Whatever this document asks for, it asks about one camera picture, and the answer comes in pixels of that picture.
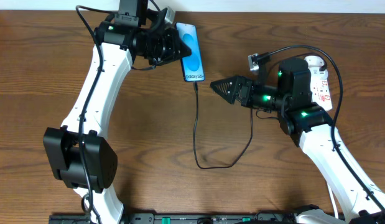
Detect black USB charging cable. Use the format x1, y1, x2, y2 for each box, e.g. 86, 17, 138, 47
192, 52, 328, 170

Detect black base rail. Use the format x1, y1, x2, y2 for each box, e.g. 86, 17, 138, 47
47, 212, 297, 224

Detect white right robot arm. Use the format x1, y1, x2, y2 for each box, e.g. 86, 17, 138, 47
210, 55, 385, 223

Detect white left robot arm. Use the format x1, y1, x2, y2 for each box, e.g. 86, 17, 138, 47
43, 22, 192, 223

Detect white USB charger adapter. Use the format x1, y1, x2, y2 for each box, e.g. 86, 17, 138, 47
304, 55, 328, 80

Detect white power strip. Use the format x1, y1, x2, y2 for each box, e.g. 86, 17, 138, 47
310, 68, 332, 111

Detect blue Galaxy smartphone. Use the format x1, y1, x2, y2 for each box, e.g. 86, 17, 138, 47
175, 22, 205, 82

